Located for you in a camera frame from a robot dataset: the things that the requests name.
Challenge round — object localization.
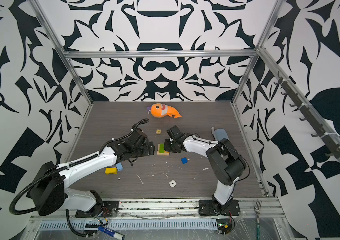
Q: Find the green wood block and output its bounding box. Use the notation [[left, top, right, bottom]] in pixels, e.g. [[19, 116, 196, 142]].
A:
[[159, 144, 165, 154]]

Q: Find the natural wood plank block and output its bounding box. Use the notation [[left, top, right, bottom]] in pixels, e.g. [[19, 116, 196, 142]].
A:
[[157, 152, 170, 156]]

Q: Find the light blue wood block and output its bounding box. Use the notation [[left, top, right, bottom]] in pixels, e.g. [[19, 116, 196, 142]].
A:
[[116, 163, 124, 172]]

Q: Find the yellow wood arch block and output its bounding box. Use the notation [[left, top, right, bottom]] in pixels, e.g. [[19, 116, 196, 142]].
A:
[[105, 167, 118, 175]]

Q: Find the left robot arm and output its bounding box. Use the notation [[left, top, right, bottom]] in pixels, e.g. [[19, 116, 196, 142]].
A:
[[9, 128, 155, 217]]

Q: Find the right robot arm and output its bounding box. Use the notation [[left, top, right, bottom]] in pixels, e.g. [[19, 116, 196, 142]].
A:
[[164, 126, 248, 209]]

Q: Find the blue wood cube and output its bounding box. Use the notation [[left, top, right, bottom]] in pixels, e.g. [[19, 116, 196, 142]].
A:
[[181, 158, 188, 164]]

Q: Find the orange plush fish toy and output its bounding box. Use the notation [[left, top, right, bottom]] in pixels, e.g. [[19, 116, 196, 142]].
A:
[[147, 103, 182, 118]]

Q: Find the white gear shaped piece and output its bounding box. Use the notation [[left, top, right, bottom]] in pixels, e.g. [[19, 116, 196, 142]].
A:
[[169, 180, 177, 188]]

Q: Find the grey blue pouch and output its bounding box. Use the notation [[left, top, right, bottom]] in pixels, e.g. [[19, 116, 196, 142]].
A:
[[211, 127, 229, 141]]

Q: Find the blue white marker pen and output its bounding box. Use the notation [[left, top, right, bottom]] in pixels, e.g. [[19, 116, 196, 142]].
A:
[[98, 227, 125, 240]]

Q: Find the small green circuit board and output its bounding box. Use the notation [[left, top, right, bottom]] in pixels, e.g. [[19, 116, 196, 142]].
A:
[[216, 218, 233, 235]]

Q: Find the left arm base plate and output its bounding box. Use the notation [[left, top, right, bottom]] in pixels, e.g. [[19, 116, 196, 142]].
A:
[[75, 201, 120, 218]]

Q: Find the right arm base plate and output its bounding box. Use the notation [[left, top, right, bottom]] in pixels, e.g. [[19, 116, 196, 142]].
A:
[[198, 199, 241, 217]]

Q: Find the silver fork green handle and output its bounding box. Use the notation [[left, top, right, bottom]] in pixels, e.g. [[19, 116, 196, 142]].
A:
[[254, 200, 262, 240]]

